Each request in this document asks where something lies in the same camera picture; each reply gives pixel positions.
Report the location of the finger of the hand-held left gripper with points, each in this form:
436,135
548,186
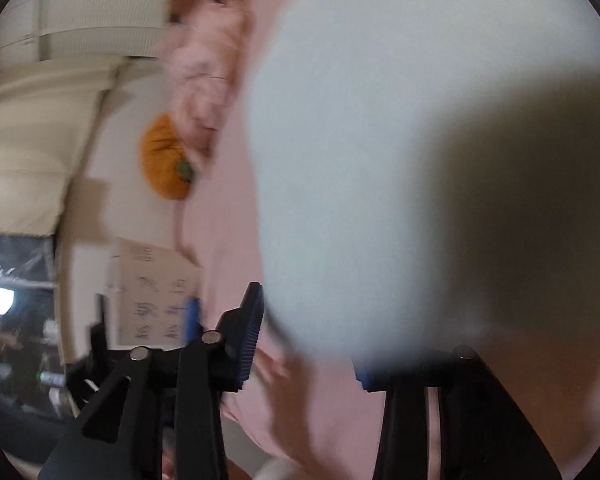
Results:
101,325
192,320

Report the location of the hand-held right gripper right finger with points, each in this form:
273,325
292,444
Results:
365,377

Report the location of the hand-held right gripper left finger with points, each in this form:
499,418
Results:
245,345

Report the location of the white fleece garment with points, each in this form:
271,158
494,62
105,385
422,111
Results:
355,135

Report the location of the pink bed sheet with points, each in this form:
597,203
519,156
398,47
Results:
230,240

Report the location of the orange pumpkin plush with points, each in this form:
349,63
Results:
162,160

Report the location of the cream curtain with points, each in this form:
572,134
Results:
30,150

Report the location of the pink duvet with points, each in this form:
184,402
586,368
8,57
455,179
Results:
205,60

